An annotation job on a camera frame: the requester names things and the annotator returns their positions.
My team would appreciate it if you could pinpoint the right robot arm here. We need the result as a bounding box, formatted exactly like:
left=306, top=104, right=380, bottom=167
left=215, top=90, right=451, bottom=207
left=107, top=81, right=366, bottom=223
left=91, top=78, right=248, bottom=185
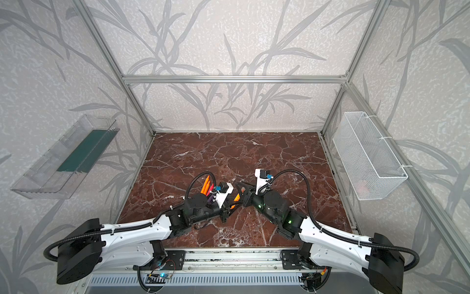
left=236, top=169, right=420, bottom=294

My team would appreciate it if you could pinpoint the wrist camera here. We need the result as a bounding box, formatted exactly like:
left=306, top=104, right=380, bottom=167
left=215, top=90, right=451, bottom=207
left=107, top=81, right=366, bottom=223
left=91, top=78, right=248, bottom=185
left=255, top=169, right=274, bottom=195
left=213, top=181, right=234, bottom=208

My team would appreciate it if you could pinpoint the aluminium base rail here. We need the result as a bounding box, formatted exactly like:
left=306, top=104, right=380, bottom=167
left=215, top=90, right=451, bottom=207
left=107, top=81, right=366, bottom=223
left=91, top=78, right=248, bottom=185
left=75, top=247, right=386, bottom=274

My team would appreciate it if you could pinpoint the white wire mesh basket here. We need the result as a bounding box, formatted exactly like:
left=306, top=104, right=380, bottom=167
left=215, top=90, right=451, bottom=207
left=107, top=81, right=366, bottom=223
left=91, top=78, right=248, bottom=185
left=333, top=111, right=408, bottom=201

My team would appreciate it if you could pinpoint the clear plastic wall tray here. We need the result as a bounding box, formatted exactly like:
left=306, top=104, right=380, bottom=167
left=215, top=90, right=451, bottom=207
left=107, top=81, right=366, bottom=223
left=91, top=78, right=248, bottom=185
left=11, top=115, right=120, bottom=200

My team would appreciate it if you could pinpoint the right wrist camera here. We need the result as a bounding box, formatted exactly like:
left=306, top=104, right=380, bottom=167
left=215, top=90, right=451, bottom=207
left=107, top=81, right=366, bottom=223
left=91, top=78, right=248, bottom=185
left=255, top=169, right=274, bottom=195

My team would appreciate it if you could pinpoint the aluminium frame crossbar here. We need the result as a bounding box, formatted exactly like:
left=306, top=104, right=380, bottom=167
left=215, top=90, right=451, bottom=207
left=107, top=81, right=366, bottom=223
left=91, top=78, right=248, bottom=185
left=122, top=75, right=346, bottom=84

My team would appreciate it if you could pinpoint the pink marker group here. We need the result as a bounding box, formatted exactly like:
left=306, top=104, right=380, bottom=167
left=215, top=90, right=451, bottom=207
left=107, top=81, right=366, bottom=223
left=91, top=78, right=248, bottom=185
left=208, top=186, right=215, bottom=196

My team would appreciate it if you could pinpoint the orange marker group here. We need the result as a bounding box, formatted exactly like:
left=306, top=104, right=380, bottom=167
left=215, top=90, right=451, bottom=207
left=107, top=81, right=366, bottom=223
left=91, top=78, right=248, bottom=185
left=230, top=194, right=241, bottom=209

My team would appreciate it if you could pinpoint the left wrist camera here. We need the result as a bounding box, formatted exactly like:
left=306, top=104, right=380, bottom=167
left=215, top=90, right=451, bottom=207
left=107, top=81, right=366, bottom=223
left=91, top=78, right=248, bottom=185
left=213, top=181, right=234, bottom=208

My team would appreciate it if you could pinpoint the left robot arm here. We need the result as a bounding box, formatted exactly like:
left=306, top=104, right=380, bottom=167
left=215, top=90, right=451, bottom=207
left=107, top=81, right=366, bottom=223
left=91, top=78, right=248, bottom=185
left=43, top=193, right=235, bottom=285

